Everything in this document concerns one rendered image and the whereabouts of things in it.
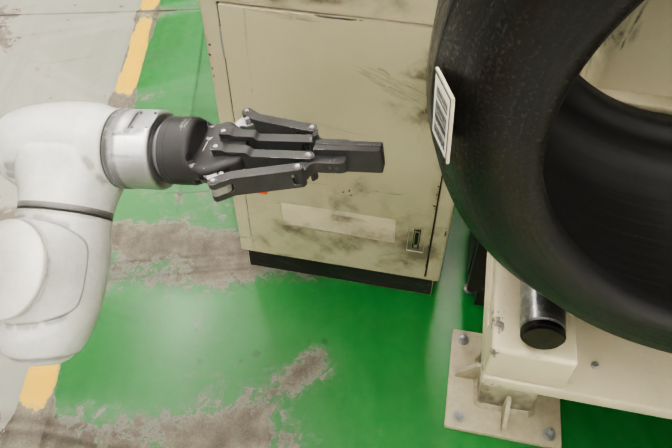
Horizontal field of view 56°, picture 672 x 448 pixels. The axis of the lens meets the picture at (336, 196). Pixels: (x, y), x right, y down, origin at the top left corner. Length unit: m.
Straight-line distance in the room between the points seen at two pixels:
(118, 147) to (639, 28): 0.63
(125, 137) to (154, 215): 1.34
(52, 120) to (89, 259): 0.16
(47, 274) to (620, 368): 0.63
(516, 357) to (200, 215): 1.43
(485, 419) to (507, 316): 0.91
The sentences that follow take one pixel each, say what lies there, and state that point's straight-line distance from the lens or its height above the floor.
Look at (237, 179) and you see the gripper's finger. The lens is 0.64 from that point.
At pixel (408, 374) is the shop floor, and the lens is 1.65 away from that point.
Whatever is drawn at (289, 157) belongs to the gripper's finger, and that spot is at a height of 1.02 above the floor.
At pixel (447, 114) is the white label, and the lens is 0.45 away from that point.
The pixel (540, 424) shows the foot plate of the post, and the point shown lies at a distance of 1.65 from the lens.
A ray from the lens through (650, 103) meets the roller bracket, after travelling 0.92.
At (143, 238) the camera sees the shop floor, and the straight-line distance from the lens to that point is 1.98.
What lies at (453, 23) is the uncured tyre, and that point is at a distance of 0.45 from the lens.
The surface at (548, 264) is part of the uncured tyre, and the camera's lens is 0.55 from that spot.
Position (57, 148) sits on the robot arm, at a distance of 0.73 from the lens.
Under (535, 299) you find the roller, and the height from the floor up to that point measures 0.92.
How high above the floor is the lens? 1.46
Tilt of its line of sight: 46 degrees down
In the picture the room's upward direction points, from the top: straight up
